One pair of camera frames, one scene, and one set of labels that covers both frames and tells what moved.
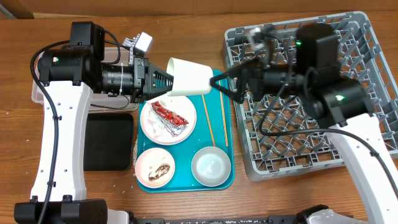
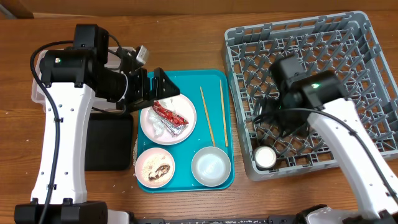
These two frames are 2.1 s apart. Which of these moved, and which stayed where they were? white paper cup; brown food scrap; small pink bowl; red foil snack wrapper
Moved: white paper cup
Stayed: red foil snack wrapper; brown food scrap; small pink bowl
